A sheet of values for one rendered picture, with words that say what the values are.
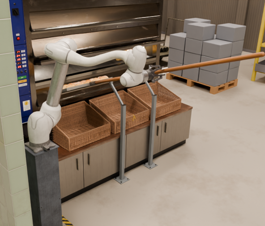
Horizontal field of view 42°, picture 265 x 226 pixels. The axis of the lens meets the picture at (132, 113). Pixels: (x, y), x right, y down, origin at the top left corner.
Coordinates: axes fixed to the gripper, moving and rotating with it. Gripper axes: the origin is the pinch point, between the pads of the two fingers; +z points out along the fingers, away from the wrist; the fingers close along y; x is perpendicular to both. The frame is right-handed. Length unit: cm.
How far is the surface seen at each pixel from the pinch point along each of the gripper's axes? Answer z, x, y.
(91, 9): 42, -129, -76
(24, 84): -45, -147, -12
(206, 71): 371, -241, 36
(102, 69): 56, -151, -11
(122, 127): 37, -112, 55
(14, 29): -50, -128, -63
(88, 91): 34, -157, 11
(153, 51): 148, -155, -20
